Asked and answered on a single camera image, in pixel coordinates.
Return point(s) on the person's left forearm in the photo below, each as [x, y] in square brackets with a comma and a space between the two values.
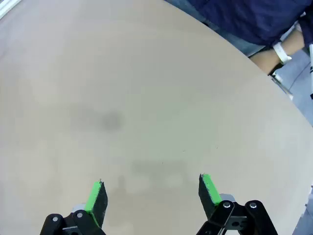
[293, 42]

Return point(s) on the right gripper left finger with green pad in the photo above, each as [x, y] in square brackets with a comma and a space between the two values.
[97, 203]

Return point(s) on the person's left hand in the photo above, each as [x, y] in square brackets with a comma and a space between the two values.
[264, 62]

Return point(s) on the grey toothed metal rail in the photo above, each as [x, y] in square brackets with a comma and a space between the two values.
[281, 84]

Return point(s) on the white pole with black marks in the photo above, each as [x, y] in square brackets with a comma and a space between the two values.
[311, 68]

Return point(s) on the person in dark purple jacket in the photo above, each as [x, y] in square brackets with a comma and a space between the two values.
[244, 17]

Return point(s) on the white wristband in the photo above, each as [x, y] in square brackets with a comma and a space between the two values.
[281, 52]

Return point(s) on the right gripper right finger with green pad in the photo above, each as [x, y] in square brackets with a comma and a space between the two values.
[207, 193]

